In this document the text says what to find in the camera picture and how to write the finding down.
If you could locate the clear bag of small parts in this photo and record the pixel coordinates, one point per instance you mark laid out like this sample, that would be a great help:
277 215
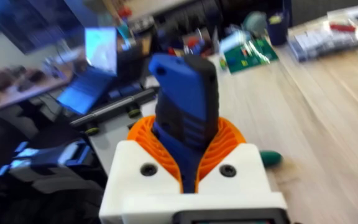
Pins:
328 39

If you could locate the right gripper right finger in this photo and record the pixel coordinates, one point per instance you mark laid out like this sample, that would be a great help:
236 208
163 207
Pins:
244 174

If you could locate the blue electric screwdriver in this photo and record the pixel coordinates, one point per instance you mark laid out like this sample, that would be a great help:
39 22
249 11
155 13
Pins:
185 102

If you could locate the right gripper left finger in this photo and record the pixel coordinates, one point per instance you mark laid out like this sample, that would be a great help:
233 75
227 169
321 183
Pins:
129 171

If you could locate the green board with toy blocks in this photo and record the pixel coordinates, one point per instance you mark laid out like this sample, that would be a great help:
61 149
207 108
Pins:
249 54

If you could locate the open laptop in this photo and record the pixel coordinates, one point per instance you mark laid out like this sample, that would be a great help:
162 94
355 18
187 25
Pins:
89 77

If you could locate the green vegetable toy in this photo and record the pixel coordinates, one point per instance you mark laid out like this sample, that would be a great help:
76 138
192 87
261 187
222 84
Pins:
271 158

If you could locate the black rod with green rings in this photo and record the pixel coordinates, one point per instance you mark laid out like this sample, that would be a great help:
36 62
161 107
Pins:
113 107

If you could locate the dark blue cup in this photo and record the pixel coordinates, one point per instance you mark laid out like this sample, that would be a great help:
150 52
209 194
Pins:
277 28

